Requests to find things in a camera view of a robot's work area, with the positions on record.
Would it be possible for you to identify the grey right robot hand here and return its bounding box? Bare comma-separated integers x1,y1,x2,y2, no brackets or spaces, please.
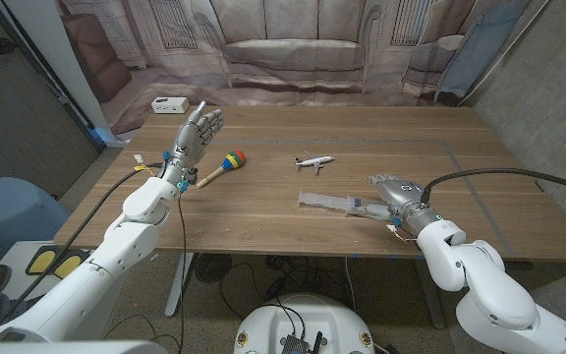
366,173,430,222

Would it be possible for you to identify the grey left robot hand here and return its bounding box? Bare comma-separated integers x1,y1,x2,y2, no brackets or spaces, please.
168,100,225,171

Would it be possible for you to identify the clear plastic syringe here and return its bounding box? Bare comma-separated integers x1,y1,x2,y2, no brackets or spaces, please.
297,191,397,220

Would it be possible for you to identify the white toy plane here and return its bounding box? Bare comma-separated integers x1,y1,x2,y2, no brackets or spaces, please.
294,150,336,176

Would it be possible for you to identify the white power box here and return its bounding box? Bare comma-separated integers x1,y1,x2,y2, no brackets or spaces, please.
150,96,191,115

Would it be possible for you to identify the colourful striped wooden maraca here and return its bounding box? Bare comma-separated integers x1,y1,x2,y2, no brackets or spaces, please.
196,149,248,190

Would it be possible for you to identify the grey table leg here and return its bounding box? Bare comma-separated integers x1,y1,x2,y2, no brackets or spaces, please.
413,259,447,329

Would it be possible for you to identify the grey tape outline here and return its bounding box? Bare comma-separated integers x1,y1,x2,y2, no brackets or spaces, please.
213,137,515,260

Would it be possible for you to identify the black round floor fan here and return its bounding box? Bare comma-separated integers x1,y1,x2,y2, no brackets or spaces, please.
194,253,234,284

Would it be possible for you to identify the printed living room backdrop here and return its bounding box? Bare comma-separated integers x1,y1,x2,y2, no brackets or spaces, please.
56,0,535,137

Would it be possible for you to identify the white table leg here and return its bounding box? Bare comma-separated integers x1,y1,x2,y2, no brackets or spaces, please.
164,253,195,319

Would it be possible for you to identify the yellow black foot pedal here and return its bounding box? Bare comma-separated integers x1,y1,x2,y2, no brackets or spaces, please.
52,253,90,281
26,245,61,276

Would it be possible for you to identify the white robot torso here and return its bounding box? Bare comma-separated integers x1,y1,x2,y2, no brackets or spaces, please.
233,293,376,354

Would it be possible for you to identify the blue padded chair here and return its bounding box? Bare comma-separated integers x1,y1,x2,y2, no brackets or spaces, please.
0,176,72,276

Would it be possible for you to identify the white pedal platform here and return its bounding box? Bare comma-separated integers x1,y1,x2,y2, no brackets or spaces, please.
0,239,132,340

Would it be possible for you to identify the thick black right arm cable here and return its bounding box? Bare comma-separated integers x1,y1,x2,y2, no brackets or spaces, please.
420,167,566,206

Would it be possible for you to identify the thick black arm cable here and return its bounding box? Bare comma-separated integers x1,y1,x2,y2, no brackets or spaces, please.
0,162,165,325
420,167,566,206

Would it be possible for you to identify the thin black left wrist cable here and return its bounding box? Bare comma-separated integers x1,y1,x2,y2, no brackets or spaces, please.
177,194,189,354

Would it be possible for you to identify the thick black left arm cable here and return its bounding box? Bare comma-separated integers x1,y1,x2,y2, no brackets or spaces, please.
0,162,165,325

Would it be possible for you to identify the white floor cable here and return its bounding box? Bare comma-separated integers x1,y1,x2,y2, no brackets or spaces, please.
344,257,359,315

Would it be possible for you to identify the black floor cable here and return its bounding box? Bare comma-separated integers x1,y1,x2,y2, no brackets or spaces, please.
217,262,267,322

